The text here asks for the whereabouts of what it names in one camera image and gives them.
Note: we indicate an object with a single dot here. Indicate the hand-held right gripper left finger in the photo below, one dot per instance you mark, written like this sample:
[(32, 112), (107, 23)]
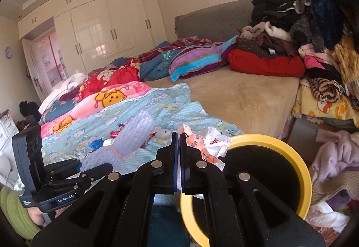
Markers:
[(175, 168)]

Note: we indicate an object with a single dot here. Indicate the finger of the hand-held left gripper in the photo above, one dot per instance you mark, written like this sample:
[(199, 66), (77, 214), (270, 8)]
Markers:
[(96, 174)]

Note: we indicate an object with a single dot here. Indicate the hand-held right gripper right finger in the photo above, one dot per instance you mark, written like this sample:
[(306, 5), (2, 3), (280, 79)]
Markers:
[(183, 171)]

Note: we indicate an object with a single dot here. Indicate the blue candy wrapper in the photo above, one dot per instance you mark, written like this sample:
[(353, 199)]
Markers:
[(96, 143)]

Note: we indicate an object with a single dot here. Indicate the white orange plastic bag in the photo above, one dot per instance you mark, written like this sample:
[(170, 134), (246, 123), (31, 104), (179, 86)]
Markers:
[(209, 140)]

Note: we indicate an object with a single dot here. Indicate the orange pink candy wrapper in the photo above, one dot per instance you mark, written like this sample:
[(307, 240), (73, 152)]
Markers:
[(152, 134)]

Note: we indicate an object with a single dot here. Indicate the red candy wrapper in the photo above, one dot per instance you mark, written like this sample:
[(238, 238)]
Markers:
[(115, 134)]

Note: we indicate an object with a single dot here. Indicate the white bubble wrap roll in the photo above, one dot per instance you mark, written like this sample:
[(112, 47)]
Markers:
[(131, 134)]

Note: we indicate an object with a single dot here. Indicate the person's left forearm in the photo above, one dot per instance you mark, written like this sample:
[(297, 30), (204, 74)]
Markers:
[(16, 213)]

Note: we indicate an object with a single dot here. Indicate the person's left hand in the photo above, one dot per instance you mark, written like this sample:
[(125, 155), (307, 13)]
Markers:
[(36, 217)]

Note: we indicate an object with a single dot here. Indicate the white drawer cabinet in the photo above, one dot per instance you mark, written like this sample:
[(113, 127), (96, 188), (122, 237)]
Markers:
[(8, 140)]

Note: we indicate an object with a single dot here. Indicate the dark cloth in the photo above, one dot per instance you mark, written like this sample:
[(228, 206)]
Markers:
[(29, 111)]

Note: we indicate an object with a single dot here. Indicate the dark blue patterned blanket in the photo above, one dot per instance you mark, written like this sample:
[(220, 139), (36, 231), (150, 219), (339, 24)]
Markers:
[(56, 109)]

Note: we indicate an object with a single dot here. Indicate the light blue cat print blanket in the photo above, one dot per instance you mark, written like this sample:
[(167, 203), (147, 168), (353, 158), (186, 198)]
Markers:
[(174, 101)]

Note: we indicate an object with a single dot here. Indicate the pink bear print blanket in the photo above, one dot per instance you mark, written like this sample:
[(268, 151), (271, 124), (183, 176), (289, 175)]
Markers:
[(112, 98)]

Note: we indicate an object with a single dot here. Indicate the black bin liner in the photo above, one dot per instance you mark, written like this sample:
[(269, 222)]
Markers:
[(266, 160)]

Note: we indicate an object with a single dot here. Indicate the white garment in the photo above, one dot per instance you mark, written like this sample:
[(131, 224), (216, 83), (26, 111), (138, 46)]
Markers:
[(70, 81)]

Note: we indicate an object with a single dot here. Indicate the beige bed sheet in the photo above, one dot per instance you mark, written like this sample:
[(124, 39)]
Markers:
[(241, 95)]

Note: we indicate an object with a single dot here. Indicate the red floral quilt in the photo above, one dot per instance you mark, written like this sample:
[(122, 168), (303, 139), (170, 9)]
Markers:
[(117, 76)]

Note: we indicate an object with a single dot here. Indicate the pink printed door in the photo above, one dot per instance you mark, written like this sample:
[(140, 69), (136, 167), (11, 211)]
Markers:
[(52, 59)]

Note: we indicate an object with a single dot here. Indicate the blue floral quilt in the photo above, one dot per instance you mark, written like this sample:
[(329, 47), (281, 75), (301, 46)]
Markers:
[(157, 64)]

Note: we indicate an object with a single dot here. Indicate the striped pillow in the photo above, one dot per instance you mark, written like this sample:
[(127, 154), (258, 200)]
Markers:
[(196, 59)]

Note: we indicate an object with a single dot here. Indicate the maroon floral blanket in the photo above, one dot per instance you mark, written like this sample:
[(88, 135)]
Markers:
[(157, 53)]

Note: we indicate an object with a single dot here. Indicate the red garment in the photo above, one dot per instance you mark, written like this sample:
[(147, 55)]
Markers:
[(263, 63)]

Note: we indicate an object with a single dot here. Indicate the yellow cartoon blanket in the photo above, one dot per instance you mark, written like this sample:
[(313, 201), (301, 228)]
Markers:
[(308, 104)]

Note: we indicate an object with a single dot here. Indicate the cream wardrobe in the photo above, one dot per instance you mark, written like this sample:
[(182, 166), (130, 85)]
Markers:
[(95, 25)]

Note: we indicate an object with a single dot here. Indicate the white cloth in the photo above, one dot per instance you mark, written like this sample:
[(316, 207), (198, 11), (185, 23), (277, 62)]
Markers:
[(325, 216)]

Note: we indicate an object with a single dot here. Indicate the beige knit garment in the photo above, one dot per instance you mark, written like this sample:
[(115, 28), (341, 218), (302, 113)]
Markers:
[(333, 186)]

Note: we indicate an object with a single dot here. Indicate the grey headboard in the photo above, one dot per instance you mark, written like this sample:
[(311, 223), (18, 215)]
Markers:
[(213, 19)]

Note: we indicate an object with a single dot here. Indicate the lavender fleece garment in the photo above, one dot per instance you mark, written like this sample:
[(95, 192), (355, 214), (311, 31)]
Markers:
[(336, 154)]

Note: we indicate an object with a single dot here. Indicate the pile of clothes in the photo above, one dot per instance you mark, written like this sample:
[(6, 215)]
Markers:
[(308, 19)]

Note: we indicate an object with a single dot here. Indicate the purple wall clock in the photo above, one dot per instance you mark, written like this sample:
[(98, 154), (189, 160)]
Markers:
[(8, 52)]

